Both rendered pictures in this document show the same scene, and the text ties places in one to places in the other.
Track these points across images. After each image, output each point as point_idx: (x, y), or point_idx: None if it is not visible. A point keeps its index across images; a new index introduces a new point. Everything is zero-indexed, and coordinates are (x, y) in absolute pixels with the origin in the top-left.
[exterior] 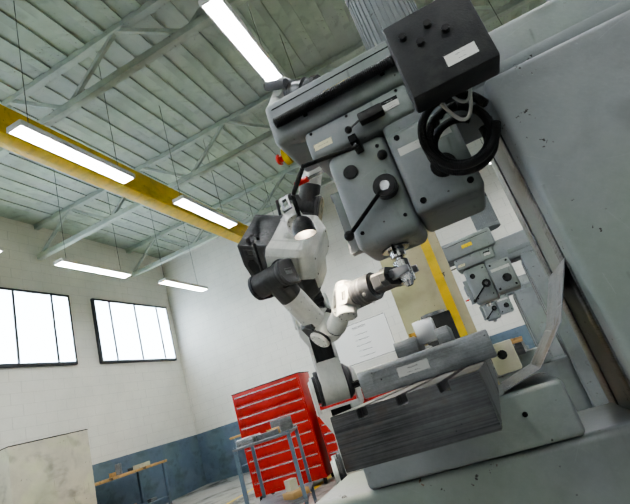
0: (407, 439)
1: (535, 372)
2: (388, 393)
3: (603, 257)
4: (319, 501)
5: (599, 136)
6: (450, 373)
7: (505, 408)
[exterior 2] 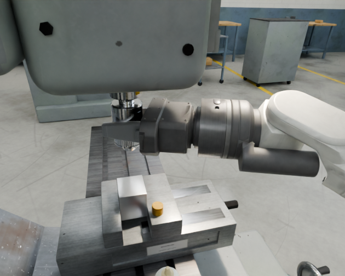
0: None
1: (50, 227)
2: (155, 165)
3: None
4: (255, 233)
5: None
6: (111, 173)
7: None
